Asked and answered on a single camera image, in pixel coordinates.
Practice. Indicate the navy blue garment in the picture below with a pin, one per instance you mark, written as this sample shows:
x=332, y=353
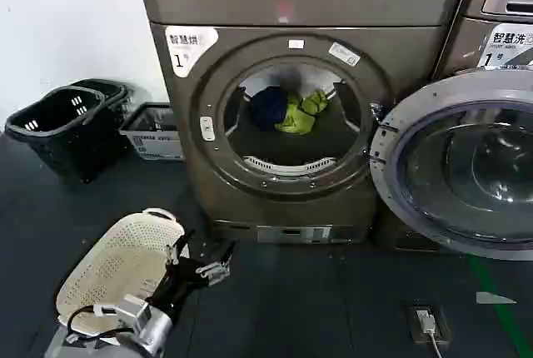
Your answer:
x=266, y=106

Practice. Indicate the grey front-loading dryer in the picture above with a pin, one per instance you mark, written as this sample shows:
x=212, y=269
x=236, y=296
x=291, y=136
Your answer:
x=291, y=0

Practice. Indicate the grey washing machine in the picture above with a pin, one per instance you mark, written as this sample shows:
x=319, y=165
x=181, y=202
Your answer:
x=470, y=41

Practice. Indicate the round glass dryer door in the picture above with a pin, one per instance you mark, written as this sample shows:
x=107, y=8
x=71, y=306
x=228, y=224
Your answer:
x=466, y=166

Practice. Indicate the lime green garment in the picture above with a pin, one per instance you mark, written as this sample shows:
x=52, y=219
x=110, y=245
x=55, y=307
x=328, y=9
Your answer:
x=297, y=118

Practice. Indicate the white printed storage crate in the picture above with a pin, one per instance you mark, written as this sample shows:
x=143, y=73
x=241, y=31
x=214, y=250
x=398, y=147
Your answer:
x=158, y=145

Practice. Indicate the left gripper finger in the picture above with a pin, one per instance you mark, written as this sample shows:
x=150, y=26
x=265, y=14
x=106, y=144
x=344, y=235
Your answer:
x=174, y=255
x=216, y=272

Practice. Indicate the floor power socket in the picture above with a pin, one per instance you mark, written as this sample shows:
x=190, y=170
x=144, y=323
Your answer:
x=441, y=324

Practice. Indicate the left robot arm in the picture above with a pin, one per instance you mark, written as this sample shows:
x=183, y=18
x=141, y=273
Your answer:
x=152, y=329

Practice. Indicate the grey floor tape piece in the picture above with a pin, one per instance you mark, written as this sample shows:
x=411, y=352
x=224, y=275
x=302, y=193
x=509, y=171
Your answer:
x=493, y=298

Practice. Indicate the black plastic basket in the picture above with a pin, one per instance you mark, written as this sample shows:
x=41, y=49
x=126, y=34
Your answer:
x=111, y=86
x=62, y=141

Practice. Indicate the white perforated laundry basket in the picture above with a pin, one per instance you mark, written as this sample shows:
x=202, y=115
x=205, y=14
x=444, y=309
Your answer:
x=121, y=258

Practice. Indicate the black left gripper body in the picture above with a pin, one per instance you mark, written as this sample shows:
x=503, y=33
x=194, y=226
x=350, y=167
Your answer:
x=183, y=276

